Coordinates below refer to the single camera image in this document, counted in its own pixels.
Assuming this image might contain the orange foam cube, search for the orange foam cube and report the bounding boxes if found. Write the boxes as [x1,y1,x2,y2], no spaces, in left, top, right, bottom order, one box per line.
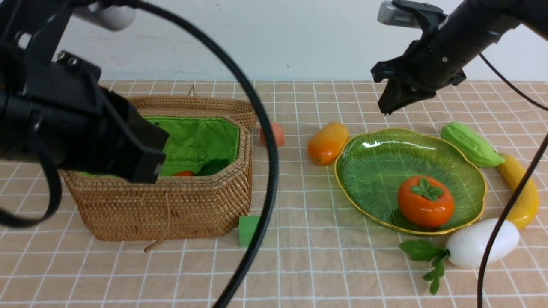
[259,122,285,148]

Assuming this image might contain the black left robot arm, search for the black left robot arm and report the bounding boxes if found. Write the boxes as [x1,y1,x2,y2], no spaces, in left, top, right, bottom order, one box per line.
[1,0,169,184]

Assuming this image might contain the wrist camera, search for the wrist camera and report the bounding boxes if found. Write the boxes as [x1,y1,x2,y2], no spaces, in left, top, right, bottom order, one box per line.
[74,2,137,32]
[376,0,447,33]

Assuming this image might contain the yellow toy banana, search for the yellow toy banana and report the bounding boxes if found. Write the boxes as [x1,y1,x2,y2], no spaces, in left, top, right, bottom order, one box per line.
[497,153,539,230]

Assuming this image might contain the woven wicker basket lid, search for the woven wicker basket lid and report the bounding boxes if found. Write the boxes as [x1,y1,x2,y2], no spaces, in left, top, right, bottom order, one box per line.
[128,92,258,130]

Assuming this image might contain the orange yellow toy mango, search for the orange yellow toy mango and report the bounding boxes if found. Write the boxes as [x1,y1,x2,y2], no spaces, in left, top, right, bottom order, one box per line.
[307,122,350,166]

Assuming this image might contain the white toy radish with leaves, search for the white toy radish with leaves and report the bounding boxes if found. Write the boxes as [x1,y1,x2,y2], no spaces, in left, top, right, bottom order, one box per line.
[399,219,519,296]

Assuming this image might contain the black camera cable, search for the black camera cable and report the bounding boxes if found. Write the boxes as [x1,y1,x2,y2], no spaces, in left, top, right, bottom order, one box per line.
[0,0,280,308]
[477,51,548,308]

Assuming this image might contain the woven wicker basket green lining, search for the woven wicker basket green lining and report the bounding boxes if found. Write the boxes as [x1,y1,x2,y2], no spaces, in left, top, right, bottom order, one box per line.
[61,115,253,242]

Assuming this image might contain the black left camera cable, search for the black left camera cable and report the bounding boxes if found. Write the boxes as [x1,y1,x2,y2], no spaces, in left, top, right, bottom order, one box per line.
[0,0,280,308]

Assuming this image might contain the orange toy carrot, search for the orange toy carrot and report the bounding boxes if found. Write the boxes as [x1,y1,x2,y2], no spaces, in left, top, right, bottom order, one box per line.
[173,158,230,177]

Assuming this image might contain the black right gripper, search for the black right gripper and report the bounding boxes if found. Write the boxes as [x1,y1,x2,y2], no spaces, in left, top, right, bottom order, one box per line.
[371,26,467,115]

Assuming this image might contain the green glass leaf plate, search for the green glass leaf plate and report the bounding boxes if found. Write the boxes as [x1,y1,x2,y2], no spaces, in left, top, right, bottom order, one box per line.
[334,128,487,236]

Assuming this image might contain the orange toy persimmon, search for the orange toy persimmon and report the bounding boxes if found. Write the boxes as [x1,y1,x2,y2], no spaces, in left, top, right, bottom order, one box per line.
[397,176,455,229]

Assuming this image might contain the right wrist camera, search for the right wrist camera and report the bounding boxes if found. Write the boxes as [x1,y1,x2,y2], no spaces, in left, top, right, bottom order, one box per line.
[376,0,447,33]

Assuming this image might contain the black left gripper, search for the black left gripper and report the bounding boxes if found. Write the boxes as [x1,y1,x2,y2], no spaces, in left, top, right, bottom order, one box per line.
[1,51,170,184]

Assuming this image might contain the checkered beige tablecloth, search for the checkered beige tablecloth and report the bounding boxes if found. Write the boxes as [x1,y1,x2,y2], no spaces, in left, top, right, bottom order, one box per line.
[0,81,547,308]

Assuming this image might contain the green foam cube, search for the green foam cube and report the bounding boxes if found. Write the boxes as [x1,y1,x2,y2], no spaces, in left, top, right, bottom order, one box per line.
[238,215,260,248]

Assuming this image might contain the black right camera cable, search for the black right camera cable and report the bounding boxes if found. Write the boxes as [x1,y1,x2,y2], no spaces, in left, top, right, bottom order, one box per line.
[477,51,548,308]

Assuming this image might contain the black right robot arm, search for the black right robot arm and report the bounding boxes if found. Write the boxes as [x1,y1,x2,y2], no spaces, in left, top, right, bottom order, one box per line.
[371,0,548,114]

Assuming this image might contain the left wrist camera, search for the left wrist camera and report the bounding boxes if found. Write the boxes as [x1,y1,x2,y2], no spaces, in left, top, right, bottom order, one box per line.
[74,2,137,32]

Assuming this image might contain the green toy bitter gourd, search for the green toy bitter gourd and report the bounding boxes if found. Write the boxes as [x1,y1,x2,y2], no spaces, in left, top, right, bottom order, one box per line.
[440,121,505,169]

